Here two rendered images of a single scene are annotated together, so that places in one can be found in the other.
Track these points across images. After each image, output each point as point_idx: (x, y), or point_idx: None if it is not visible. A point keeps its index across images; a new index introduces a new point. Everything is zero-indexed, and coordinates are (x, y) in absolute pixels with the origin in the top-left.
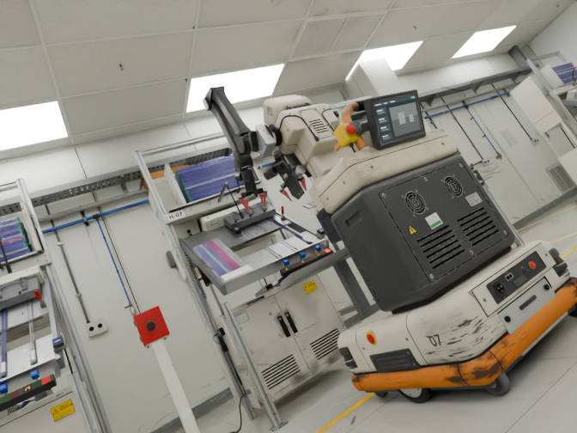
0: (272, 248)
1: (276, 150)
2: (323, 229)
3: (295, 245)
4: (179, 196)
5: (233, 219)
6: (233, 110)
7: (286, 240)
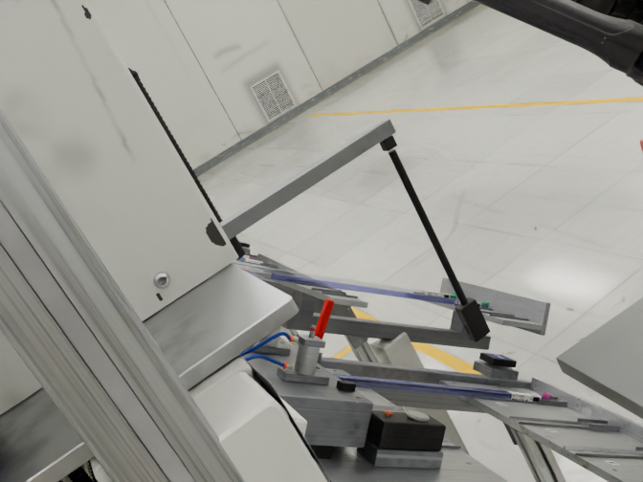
0: (579, 446)
1: (634, 24)
2: (498, 355)
3: (551, 416)
4: (161, 167)
5: (302, 384)
6: None
7: (505, 413)
